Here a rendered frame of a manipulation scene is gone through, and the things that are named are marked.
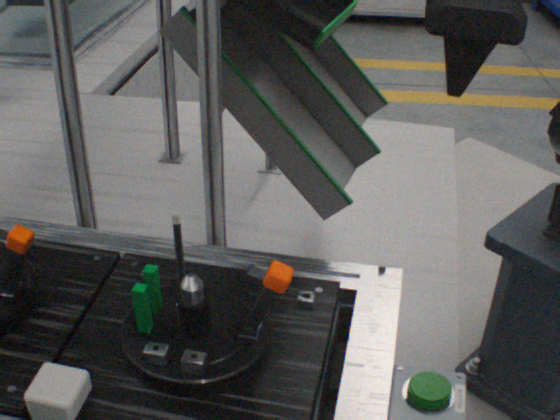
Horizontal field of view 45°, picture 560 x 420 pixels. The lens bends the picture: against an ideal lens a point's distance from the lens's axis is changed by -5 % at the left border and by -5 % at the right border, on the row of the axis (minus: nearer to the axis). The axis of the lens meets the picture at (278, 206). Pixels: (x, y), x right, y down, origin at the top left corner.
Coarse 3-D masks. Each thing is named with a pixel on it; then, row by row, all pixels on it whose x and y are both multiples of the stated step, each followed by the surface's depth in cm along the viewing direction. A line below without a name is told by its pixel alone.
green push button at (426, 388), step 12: (420, 372) 62; (432, 372) 62; (408, 384) 61; (420, 384) 60; (432, 384) 60; (444, 384) 60; (408, 396) 60; (420, 396) 59; (432, 396) 59; (444, 396) 59; (432, 408) 59
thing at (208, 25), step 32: (64, 0) 71; (160, 0) 102; (64, 32) 72; (64, 64) 74; (160, 64) 108; (64, 96) 77; (64, 128) 78; (160, 160) 116; (224, 192) 81; (96, 224) 87; (224, 224) 83
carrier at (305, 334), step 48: (144, 288) 61; (192, 288) 60; (240, 288) 72; (288, 288) 72; (336, 288) 72; (96, 336) 65; (144, 336) 63; (192, 336) 63; (240, 336) 62; (288, 336) 66; (48, 384) 57; (96, 384) 60; (144, 384) 60; (192, 384) 58; (240, 384) 60; (288, 384) 61
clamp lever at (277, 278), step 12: (276, 264) 59; (252, 276) 59; (264, 276) 59; (276, 276) 58; (288, 276) 58; (264, 288) 59; (276, 288) 58; (264, 300) 60; (252, 312) 61; (264, 312) 60; (252, 324) 61
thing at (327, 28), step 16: (240, 0) 69; (256, 0) 68; (272, 0) 73; (288, 0) 74; (304, 0) 76; (320, 0) 78; (336, 0) 78; (352, 0) 78; (256, 16) 69; (272, 16) 68; (288, 16) 68; (304, 16) 73; (320, 16) 75; (336, 16) 77; (288, 32) 69; (304, 32) 68; (320, 32) 67
